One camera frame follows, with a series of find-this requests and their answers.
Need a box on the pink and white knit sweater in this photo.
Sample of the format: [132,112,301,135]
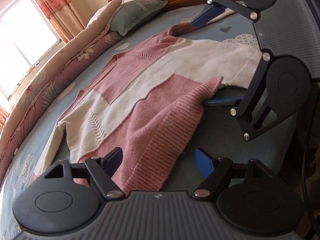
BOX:
[30,6,262,192]

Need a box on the grey-green printed pillow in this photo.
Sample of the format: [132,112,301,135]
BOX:
[109,0,168,36]

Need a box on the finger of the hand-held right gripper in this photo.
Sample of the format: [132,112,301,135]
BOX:
[191,0,260,28]
[203,51,282,141]

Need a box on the blue floral bed sheet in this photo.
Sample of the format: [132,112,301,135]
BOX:
[0,2,320,205]

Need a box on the folded pink floral quilt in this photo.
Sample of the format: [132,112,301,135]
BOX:
[0,0,130,140]

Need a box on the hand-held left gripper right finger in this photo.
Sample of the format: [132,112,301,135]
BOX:
[194,147,270,201]

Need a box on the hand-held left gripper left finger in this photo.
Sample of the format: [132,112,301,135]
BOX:
[44,147,125,201]

